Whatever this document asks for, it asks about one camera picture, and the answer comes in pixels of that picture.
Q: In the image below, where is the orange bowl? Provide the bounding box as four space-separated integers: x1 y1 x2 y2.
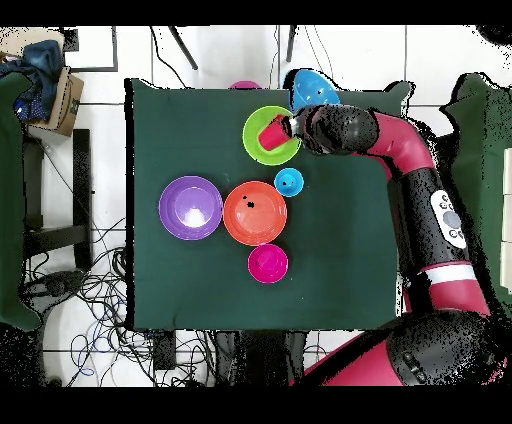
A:
222 180 288 247

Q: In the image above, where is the blue cup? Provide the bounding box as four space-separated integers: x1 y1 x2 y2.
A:
273 166 306 199

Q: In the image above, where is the purple bowl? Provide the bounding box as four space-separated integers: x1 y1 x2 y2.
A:
158 175 224 242

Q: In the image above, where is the red cup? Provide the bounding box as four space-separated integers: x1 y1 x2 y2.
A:
257 114 294 153

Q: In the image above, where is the green bowl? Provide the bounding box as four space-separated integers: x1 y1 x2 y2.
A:
242 104 303 167

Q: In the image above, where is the blue bowl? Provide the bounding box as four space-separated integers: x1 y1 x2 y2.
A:
286 68 342 113

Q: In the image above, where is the small pink bowl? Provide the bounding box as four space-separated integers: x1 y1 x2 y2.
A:
247 243 289 285

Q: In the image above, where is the dark green table cloth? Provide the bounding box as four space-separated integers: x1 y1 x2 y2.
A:
124 76 415 333

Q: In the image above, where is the black power adapter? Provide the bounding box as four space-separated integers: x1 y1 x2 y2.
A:
152 330 178 372

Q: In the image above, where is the black tripod leg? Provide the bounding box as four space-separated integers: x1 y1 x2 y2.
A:
285 25 298 64
167 25 200 72

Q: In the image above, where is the black chair base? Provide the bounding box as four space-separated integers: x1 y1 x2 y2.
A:
21 270 87 307

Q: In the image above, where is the black framed board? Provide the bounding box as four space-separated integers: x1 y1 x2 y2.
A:
63 25 120 74

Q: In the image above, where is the cardboard box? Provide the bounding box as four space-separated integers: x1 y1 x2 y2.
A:
29 65 86 138

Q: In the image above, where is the green cloth side table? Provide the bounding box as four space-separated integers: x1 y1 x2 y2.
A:
439 71 512 317
0 71 43 332

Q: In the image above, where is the blue fabric bag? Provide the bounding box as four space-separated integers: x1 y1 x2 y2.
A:
0 38 66 123

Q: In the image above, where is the floor cable tangle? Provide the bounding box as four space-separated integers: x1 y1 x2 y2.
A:
23 217 215 387

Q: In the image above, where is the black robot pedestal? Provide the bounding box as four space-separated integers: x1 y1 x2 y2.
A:
213 329 310 387

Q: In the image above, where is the black stool frame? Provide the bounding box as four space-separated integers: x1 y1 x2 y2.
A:
22 128 94 272

